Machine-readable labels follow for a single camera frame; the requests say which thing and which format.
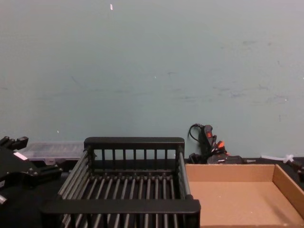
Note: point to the shallow brown cardboard tray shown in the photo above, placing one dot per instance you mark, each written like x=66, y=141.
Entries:
x=237, y=202

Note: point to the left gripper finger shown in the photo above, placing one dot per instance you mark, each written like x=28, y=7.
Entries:
x=45, y=174
x=16, y=143

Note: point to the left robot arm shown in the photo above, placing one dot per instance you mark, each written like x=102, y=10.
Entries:
x=19, y=209

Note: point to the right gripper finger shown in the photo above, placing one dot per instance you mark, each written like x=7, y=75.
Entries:
x=298, y=171

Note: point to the small white three-armed plastic piece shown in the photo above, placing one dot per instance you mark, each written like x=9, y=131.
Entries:
x=288, y=157

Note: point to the pale green wall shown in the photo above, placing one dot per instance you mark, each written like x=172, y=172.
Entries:
x=152, y=71

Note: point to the clear plastic case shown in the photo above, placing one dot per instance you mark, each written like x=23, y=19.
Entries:
x=54, y=150

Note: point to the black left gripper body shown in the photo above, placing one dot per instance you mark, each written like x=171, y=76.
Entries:
x=14, y=171

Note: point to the black rack with steel bars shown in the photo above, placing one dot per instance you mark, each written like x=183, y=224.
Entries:
x=133, y=206

